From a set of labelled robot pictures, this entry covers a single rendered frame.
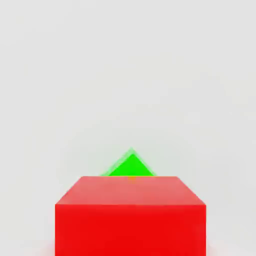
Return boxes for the small red cube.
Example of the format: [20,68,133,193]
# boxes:
[54,175,207,256]

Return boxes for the small green cube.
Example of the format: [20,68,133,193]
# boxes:
[100,147,157,177]

